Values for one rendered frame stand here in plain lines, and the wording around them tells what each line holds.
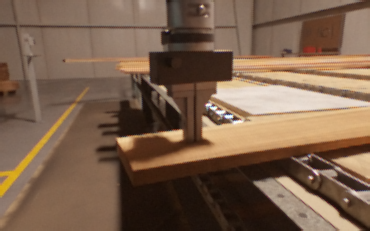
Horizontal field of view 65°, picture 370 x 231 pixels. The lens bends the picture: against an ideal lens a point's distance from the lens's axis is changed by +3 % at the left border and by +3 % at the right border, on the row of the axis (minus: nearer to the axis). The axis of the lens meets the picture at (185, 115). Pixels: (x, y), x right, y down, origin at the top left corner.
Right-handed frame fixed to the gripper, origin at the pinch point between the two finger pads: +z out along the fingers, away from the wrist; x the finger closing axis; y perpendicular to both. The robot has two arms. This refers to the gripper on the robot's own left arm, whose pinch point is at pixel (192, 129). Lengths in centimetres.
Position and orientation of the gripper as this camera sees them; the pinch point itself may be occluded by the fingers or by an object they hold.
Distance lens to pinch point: 48.8
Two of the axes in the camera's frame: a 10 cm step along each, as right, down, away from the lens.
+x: 9.3, -1.0, 3.6
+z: 0.2, 9.8, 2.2
